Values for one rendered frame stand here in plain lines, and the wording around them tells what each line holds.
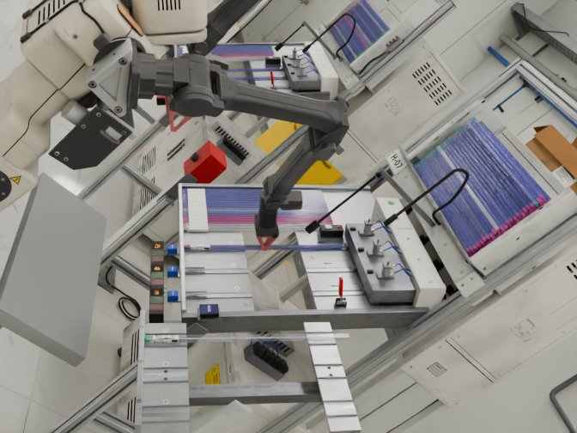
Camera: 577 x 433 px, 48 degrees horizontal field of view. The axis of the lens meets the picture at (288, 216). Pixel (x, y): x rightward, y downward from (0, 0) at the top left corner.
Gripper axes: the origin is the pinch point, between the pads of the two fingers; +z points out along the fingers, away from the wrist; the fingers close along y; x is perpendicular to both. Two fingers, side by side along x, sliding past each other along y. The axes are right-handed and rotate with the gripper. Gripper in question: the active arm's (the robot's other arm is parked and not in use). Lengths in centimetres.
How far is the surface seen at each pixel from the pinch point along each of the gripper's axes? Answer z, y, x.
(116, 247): 29, 37, 49
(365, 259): -4.9, -13.0, -29.1
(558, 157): -23, 20, -104
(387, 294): -3.6, -27.7, -32.3
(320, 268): 0.9, -10.0, -16.5
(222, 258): 0.8, -4.5, 13.5
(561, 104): -49, 8, -90
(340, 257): 1.1, -4.4, -24.0
